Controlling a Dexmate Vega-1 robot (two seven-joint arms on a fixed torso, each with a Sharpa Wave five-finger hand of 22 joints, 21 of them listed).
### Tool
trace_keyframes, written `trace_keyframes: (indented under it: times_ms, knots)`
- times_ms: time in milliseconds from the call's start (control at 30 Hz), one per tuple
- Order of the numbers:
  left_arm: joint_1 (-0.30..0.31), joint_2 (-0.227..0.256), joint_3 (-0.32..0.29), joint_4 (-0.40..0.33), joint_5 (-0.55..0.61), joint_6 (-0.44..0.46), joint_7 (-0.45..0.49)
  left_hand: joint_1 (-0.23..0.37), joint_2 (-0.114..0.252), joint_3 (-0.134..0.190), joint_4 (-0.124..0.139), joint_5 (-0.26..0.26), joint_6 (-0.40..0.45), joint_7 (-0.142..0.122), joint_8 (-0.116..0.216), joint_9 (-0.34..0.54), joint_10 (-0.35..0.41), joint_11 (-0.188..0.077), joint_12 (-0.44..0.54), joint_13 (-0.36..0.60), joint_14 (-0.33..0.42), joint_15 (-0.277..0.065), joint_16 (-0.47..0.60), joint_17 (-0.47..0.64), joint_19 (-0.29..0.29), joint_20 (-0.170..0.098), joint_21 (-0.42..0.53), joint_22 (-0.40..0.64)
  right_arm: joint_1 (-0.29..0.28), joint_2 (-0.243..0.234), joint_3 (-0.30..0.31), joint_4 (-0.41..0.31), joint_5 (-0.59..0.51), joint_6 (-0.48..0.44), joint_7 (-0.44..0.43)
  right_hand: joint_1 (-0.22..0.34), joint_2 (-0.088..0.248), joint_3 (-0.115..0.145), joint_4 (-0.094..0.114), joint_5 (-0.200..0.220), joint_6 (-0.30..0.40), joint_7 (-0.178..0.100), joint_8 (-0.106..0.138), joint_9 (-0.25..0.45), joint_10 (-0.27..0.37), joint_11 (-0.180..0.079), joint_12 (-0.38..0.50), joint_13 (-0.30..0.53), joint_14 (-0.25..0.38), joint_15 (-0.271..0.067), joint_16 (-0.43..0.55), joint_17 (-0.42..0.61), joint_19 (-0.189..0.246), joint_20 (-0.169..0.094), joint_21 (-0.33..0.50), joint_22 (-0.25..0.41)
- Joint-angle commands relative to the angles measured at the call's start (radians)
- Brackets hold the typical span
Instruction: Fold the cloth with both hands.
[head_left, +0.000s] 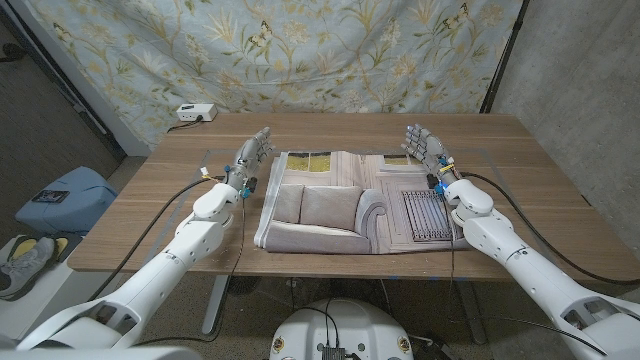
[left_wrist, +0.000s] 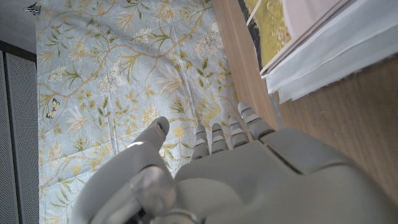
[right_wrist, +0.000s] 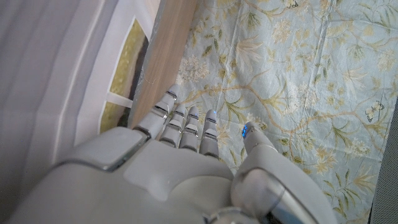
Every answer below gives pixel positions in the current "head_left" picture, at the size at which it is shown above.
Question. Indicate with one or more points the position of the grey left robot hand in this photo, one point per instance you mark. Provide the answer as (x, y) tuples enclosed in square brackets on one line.
[(247, 157)]

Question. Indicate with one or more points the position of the floral print backdrop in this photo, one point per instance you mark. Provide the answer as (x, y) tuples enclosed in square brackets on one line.
[(300, 55)]

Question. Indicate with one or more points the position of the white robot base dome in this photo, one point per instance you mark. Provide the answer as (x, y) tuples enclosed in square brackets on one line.
[(345, 325)]

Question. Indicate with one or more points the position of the black backdrop stand pole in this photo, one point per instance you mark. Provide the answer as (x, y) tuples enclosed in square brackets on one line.
[(505, 55)]

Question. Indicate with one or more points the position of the black slanted wall strip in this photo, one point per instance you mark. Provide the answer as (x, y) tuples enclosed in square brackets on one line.
[(75, 95)]

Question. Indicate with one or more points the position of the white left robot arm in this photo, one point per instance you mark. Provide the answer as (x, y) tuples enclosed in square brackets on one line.
[(165, 265)]

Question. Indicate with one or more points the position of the black round wall fixture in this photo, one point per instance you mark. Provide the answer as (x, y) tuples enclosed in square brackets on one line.
[(12, 51)]

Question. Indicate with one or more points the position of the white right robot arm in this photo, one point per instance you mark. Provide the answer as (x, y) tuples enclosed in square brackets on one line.
[(530, 275)]

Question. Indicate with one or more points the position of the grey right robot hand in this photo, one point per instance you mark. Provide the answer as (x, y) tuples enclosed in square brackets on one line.
[(431, 150)]

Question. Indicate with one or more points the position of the white table leg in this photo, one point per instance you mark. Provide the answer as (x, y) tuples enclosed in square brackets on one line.
[(215, 305)]

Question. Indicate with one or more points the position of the grey sneaker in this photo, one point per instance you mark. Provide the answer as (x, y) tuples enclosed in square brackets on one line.
[(25, 270)]

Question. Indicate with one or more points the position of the black round fan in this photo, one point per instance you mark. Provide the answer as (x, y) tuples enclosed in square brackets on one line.
[(243, 285)]

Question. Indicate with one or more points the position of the white power strip box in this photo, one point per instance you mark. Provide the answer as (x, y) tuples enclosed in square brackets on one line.
[(196, 112)]

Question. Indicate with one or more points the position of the grey table leg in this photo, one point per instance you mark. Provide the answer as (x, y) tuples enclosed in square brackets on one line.
[(472, 315)]

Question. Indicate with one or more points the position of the white floor board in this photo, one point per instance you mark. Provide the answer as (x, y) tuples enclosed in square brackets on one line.
[(30, 315)]

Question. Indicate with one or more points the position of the sofa print cloth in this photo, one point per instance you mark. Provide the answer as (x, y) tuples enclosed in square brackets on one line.
[(330, 210)]

